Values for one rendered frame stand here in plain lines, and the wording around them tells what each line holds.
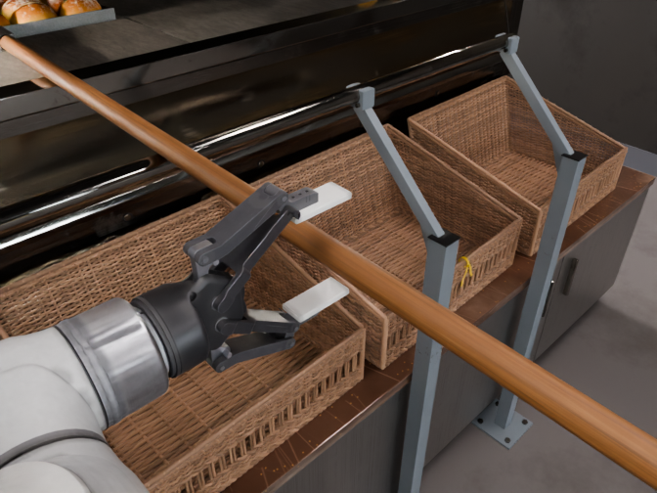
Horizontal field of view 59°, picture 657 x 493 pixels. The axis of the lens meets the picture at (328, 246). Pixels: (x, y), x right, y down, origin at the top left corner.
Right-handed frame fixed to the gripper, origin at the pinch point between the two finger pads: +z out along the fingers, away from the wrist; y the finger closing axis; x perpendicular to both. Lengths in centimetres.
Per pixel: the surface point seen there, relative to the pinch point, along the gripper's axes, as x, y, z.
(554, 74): -125, 81, 296
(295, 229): -4.4, -0.3, -0.7
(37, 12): -108, -2, 11
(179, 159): -27.5, 0.1, -1.2
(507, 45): -35, 4, 87
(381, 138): -29, 10, 40
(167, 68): -71, 4, 21
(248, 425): -21, 50, 1
